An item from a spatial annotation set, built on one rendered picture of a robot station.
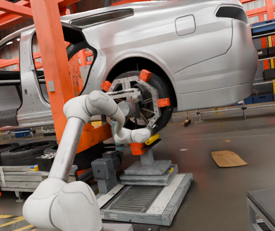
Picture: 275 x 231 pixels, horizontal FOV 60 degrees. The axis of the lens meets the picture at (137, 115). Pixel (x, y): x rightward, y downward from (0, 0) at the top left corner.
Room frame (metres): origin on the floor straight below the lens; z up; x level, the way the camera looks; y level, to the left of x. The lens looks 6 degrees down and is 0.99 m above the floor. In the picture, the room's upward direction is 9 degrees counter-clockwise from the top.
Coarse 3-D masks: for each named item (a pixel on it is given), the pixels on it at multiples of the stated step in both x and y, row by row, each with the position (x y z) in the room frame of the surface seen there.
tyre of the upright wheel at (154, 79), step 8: (128, 72) 2.28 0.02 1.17; (136, 72) 2.24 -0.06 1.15; (152, 80) 2.18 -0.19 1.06; (160, 80) 2.26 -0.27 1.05; (160, 88) 2.15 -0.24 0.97; (168, 88) 2.31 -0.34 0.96; (160, 96) 2.15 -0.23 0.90; (168, 96) 2.21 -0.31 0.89; (168, 112) 2.20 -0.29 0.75; (160, 120) 2.17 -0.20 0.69; (168, 120) 2.31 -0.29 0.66; (160, 128) 2.20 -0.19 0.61
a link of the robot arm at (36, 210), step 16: (80, 96) 1.47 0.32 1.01; (64, 112) 1.48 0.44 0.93; (80, 112) 1.40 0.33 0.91; (80, 128) 1.37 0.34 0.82; (64, 144) 1.28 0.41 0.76; (64, 160) 1.22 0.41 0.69; (48, 176) 1.18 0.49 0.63; (64, 176) 1.18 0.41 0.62; (48, 192) 1.07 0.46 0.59; (32, 208) 1.05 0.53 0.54; (48, 208) 1.01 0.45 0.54; (32, 224) 1.05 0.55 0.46; (48, 224) 1.01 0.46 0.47
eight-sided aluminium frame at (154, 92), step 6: (126, 78) 2.19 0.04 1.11; (132, 78) 2.22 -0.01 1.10; (138, 78) 2.14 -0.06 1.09; (114, 84) 2.25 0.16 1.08; (144, 84) 2.12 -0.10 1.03; (108, 90) 2.28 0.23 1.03; (114, 90) 2.30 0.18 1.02; (150, 90) 2.10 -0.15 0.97; (156, 90) 2.12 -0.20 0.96; (156, 96) 2.09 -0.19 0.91; (156, 102) 2.09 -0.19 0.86; (156, 108) 2.09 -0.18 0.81; (156, 114) 2.09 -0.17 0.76; (108, 120) 2.30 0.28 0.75; (114, 120) 2.33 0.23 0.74; (156, 120) 2.14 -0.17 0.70; (150, 126) 2.13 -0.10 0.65
